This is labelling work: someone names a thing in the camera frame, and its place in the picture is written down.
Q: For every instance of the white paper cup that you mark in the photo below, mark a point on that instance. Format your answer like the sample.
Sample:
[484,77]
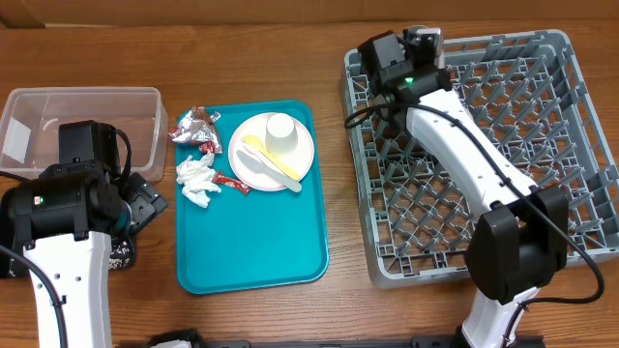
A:
[281,135]

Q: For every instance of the red ketchup packet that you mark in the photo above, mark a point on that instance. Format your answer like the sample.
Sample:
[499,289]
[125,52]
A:
[220,179]

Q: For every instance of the white napkin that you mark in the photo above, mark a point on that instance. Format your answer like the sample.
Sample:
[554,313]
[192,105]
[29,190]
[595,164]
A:
[196,176]

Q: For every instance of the foil wrapper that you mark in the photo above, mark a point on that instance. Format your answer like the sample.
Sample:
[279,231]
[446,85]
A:
[198,127]

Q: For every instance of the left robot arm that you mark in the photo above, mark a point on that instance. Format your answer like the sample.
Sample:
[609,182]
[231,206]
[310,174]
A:
[65,228]

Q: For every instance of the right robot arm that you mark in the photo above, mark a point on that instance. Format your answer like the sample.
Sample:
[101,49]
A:
[518,244]

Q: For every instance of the grey dishwasher rack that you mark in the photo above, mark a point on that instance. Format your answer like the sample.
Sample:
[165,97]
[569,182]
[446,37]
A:
[527,94]

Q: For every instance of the white plastic knife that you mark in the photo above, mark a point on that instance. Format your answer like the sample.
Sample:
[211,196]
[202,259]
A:
[286,181]

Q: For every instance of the white plate with cutlery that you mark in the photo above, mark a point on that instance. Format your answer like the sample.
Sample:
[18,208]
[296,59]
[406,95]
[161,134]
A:
[300,159]

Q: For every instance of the yellow plastic spoon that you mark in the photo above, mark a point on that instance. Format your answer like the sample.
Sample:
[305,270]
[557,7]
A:
[257,144]

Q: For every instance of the black tray bin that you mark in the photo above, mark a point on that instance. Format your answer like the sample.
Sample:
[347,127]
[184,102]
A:
[9,267]

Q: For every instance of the white rice pile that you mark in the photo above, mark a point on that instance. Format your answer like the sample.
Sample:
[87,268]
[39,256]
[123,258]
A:
[122,256]

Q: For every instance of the clear plastic bin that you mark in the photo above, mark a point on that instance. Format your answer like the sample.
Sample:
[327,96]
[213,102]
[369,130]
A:
[31,119]

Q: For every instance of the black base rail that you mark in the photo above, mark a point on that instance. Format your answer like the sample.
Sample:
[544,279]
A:
[191,338]

